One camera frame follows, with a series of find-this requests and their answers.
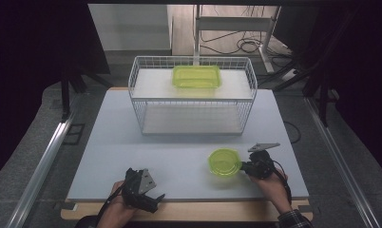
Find metal rail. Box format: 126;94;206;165
303;95;381;228
4;119;77;228

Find plaid right sleeve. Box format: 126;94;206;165
277;209;315;228

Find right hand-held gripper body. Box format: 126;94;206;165
245;142;281;181

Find black floor cables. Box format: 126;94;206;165
200;6;292;57

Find black cable loop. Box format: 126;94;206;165
283;120;302;144

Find rectangular green plastic container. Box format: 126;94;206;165
171;65;222;89

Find person's left hand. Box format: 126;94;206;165
96;180;140;228

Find white desk frame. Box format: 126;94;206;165
193;4;282;74

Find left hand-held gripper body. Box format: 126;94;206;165
121;167;158;213

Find black metal stand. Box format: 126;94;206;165
258;6;363;128

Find white wire shelf rack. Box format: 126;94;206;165
127;55;258;137

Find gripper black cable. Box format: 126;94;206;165
272;159;294;205
95;177;131;224

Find person's right hand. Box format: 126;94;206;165
248;168;293;215

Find black tripod stand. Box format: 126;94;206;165
59;61;115;124

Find round green plastic bowl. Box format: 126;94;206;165
207;147;243;178

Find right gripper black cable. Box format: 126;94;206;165
272;159;294;205

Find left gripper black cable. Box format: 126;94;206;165
95;177;131;224

